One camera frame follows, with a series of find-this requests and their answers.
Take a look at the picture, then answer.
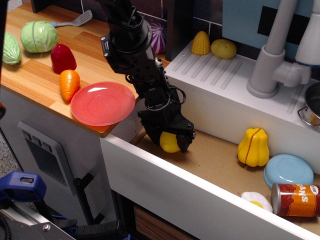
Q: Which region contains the orange toy beans can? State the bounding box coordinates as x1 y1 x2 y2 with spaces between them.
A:
271 183 320 218

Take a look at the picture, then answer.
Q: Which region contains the grey toy spatula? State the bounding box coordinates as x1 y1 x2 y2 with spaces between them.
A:
49 10 93 28

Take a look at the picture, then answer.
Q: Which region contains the purple striped toy onion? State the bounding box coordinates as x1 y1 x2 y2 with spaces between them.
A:
150 23 167 54

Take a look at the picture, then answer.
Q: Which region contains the silver toy pot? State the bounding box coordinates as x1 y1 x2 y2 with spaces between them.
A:
297 82 320 132

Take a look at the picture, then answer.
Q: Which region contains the white bottle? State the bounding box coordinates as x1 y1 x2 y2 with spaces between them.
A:
295 0 320 68

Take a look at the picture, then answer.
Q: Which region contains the yellow toy lemon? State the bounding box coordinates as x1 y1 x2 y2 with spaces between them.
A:
159 131 181 153

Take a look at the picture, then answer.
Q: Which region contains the black oven door handle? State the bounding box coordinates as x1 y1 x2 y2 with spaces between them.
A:
73 173 104 225

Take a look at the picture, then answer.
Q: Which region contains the green toy cabbage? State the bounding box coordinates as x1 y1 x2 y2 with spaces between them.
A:
20 21 59 53

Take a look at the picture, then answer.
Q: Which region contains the yellow toy squash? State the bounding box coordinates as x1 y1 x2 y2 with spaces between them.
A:
237 128 270 167

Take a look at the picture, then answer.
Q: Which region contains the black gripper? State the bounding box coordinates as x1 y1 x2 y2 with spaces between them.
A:
138 99 196 153

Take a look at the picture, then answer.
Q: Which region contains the orange toy carrot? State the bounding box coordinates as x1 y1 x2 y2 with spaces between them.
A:
59 69 80 102

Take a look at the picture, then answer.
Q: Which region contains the toy fried egg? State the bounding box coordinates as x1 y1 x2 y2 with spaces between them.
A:
240 191 273 213

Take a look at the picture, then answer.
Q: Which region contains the light blue toy bowl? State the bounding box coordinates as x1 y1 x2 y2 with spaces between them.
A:
263 154 314 189

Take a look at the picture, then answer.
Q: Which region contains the yellow toy potato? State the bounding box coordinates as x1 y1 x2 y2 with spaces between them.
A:
210 39 237 59

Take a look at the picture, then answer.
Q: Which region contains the grey oven control panel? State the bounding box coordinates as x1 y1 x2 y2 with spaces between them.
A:
17 121 76 196

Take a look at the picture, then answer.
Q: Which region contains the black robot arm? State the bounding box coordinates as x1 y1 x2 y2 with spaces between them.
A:
99 0 196 153

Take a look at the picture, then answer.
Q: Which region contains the red toy pepper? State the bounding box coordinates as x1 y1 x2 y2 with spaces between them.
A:
50 44 77 74

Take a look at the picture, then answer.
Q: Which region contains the yellow toy corn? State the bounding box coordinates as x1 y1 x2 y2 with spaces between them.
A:
190 31 211 55

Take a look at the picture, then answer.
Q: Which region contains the green toy bitter gourd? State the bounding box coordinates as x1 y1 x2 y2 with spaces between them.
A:
2 31 22 65

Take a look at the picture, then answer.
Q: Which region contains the blue clamp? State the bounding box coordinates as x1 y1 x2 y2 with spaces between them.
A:
0 170 47 204

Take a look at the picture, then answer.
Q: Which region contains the red plastic plate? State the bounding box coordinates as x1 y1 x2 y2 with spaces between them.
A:
70 81 136 127

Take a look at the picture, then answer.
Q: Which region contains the grey toy faucet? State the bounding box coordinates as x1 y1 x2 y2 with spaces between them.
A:
246 0 312 99

